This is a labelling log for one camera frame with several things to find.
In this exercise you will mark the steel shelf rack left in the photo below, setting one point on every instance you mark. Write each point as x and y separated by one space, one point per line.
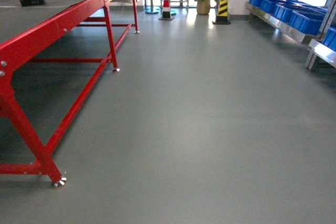
328 21

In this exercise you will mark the steel shelf rack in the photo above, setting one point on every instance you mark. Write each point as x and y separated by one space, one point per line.
328 21
319 52

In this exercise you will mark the steel shelf rack right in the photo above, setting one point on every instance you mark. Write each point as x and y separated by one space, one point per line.
319 52

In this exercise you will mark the red white traffic cone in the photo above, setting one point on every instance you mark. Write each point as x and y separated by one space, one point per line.
166 11

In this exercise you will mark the yellow black striped cone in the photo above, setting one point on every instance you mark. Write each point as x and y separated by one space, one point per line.
222 13

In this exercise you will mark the red metal table frame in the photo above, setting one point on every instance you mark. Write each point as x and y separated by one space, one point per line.
52 56

